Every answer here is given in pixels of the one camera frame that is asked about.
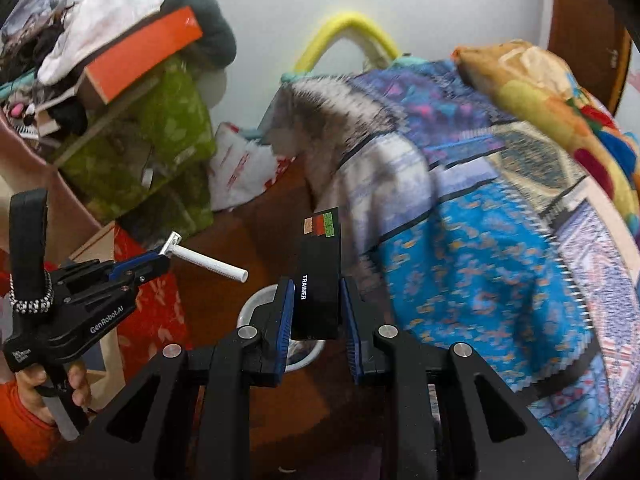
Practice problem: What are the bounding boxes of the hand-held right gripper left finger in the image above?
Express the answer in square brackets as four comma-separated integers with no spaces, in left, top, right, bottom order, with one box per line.
[39,276,297,480]

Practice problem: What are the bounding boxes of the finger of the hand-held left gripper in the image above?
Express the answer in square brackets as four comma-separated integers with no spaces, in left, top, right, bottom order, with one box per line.
[124,259,171,293]
[106,250,172,282]

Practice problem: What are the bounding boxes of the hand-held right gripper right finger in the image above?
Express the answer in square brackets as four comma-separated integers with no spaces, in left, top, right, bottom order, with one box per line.
[340,276,581,480]

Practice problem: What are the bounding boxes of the black rectangular box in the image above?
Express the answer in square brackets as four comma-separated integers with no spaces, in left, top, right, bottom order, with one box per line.
[291,206,343,341]

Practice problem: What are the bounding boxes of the white disposable razor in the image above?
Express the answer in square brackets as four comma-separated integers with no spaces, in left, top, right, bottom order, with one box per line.
[154,231,249,283]

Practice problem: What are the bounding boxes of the person's left forearm orange sleeve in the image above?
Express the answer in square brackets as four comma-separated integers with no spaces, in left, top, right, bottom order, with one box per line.
[0,382,61,467]

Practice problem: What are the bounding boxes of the person's left hand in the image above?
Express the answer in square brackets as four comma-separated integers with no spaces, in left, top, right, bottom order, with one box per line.
[17,361,94,424]

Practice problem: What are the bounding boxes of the red floral cloth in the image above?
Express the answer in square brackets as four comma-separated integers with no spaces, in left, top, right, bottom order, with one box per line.
[112,225,193,381]

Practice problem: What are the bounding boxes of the small green leaf-print box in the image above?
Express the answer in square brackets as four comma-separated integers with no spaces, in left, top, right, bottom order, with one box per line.
[120,170,217,237]

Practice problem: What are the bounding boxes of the large green leaf-print box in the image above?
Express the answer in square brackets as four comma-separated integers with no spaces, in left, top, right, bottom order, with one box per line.
[57,57,218,196]

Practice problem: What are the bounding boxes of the blue patchwork quilt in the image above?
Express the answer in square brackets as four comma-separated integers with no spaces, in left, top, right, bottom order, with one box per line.
[265,57,640,466]

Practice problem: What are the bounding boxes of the white plastic bag red print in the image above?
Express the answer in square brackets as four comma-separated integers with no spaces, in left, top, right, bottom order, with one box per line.
[207,122,296,211]

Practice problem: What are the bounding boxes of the orange flat box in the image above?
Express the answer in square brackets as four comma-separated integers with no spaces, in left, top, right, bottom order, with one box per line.
[82,6,203,106]

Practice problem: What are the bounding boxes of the white cloth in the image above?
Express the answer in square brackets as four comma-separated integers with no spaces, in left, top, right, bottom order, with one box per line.
[37,0,168,86]

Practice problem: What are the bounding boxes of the dark grey cloth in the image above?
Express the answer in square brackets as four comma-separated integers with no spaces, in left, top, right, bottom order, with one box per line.
[165,0,238,68]

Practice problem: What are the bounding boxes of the clear plastic bag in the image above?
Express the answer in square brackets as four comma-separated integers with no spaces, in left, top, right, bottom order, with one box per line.
[0,0,66,46]

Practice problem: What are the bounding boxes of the colourful patterned blanket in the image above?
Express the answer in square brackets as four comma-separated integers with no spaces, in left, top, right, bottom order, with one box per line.
[452,40,640,251]

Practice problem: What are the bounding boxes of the yellow foam tube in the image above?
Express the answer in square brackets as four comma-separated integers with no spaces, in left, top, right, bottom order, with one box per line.
[292,10,401,73]

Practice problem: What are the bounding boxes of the brown wooden door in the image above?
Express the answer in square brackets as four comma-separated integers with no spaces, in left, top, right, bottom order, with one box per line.
[547,0,633,116]

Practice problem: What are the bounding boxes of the black tangled cords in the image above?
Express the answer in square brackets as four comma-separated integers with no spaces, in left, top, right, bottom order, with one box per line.
[0,10,76,83]

